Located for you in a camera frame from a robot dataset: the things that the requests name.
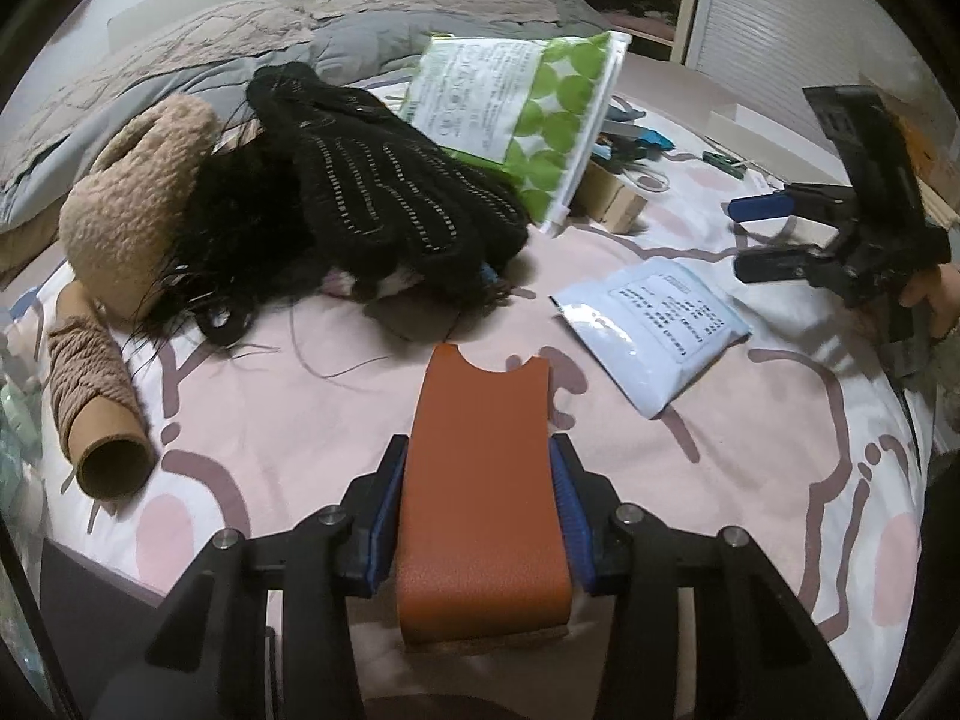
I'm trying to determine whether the dark grey box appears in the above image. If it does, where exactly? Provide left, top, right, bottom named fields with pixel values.
left=37, top=540, right=166, bottom=720

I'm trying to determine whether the white slatted cabinet door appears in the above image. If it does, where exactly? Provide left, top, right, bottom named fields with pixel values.
left=679, top=0, right=908, bottom=91

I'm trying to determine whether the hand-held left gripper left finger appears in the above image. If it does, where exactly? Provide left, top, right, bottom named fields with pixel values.
left=90, top=435, right=410, bottom=720

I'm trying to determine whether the beige fuzzy slipper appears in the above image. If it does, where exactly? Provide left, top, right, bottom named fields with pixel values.
left=58, top=95, right=222, bottom=316

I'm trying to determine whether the brown twine spool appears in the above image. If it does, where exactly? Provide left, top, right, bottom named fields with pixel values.
left=46, top=286, right=158, bottom=500

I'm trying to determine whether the blue plastic packet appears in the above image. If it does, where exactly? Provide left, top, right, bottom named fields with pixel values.
left=607, top=124, right=672, bottom=151

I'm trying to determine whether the brown leather case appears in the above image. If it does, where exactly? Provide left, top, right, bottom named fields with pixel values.
left=395, top=343, right=582, bottom=650

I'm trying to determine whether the person's right hand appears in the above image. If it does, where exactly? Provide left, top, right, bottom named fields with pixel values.
left=896, top=261, right=960, bottom=338

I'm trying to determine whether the white blue foil packet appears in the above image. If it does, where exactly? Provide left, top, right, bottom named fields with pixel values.
left=550, top=256, right=753, bottom=419

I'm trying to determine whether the black hair wig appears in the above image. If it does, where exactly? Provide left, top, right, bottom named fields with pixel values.
left=124, top=120, right=331, bottom=350

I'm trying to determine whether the clear plastic storage bin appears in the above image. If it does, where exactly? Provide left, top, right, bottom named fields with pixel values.
left=0, top=300, right=53, bottom=541

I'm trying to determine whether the grey duvet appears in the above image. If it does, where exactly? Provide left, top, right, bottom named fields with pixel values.
left=0, top=4, right=623, bottom=233

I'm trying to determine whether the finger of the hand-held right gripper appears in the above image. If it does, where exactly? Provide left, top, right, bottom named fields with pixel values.
left=733, top=244, right=841, bottom=287
left=730, top=184, right=863, bottom=224

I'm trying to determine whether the black stitched glove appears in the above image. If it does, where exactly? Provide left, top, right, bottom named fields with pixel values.
left=246, top=64, right=532, bottom=301

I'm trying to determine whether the tan cardboard box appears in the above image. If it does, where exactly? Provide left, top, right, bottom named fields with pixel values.
left=574, top=160, right=647, bottom=235

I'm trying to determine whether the pink white printed blanket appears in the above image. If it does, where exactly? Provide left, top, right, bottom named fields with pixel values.
left=0, top=52, right=938, bottom=720

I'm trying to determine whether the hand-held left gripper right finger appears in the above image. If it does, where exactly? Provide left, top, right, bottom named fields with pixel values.
left=547, top=435, right=871, bottom=720

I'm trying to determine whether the green dotted zip pouch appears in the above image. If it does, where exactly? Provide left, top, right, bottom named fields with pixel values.
left=395, top=31, right=632, bottom=237

